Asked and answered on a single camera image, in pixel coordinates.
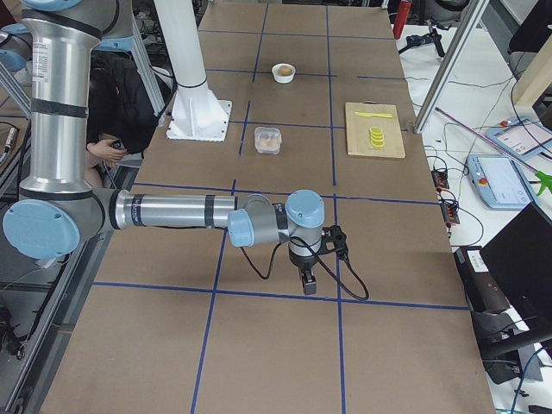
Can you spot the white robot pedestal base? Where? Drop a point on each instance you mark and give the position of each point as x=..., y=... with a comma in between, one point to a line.
x=197, y=114

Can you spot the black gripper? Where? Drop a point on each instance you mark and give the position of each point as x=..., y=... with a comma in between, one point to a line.
x=303, y=260

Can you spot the clear plastic egg box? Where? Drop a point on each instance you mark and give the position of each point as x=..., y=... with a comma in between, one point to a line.
x=266, y=131

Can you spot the teach pendant far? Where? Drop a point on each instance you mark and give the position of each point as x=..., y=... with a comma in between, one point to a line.
x=521, y=137

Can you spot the seated person in black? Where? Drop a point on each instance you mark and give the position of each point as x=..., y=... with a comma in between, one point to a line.
x=121, y=117

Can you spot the white round bowl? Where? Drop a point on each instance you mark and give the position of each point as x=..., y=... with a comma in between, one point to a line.
x=282, y=80

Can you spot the aluminium frame post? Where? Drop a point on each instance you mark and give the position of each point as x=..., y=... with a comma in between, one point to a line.
x=469, y=21

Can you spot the yellow plastic knife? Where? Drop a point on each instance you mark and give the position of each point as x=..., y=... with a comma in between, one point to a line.
x=372, y=114

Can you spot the black computer box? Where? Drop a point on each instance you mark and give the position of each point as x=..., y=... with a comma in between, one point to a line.
x=508, y=287

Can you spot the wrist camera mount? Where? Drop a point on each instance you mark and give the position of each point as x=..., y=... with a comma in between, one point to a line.
x=334, y=240

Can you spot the teach pendant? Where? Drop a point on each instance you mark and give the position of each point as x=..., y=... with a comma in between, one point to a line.
x=498, y=181
x=521, y=137

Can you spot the teach pendant near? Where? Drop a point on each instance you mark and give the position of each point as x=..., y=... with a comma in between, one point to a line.
x=498, y=181

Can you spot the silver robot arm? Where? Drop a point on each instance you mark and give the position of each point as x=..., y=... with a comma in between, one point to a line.
x=58, y=210

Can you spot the wooden cutting board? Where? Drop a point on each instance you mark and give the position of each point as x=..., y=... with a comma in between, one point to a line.
x=358, y=135

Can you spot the long reacher grabber tool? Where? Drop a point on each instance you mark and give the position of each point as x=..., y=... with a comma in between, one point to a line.
x=545, y=180

